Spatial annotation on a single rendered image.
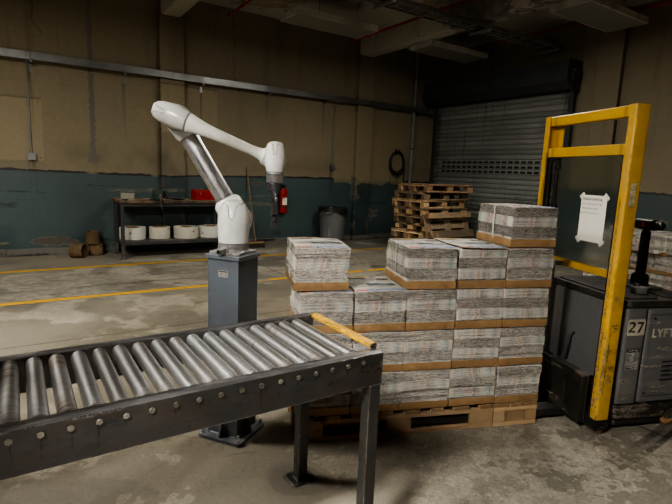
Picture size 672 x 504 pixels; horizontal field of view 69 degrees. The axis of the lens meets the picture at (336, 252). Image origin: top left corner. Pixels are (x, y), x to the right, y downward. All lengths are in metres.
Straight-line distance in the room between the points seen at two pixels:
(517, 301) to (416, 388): 0.76
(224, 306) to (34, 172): 6.37
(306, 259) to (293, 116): 7.53
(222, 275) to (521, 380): 1.82
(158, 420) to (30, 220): 7.35
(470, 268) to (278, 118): 7.38
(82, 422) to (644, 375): 2.95
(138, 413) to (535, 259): 2.22
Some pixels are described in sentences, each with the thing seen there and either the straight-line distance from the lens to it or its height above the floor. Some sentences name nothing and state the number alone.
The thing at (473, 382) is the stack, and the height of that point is 0.28.
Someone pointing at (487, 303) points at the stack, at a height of 0.75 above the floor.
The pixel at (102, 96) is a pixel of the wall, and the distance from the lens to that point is 8.79.
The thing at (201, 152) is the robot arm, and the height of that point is 1.51.
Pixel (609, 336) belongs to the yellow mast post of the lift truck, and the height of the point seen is 0.60.
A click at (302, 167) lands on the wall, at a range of 9.91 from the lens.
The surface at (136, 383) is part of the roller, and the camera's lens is 1.59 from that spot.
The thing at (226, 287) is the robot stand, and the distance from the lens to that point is 2.54.
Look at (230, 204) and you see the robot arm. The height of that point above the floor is 1.26.
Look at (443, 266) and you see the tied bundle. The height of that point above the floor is 0.96.
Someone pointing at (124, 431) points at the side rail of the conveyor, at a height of 0.73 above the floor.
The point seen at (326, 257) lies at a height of 1.01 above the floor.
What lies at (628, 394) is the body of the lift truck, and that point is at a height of 0.22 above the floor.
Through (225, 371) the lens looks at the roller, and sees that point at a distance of 1.63.
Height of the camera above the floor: 1.43
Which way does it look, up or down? 9 degrees down
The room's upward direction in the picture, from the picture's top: 2 degrees clockwise
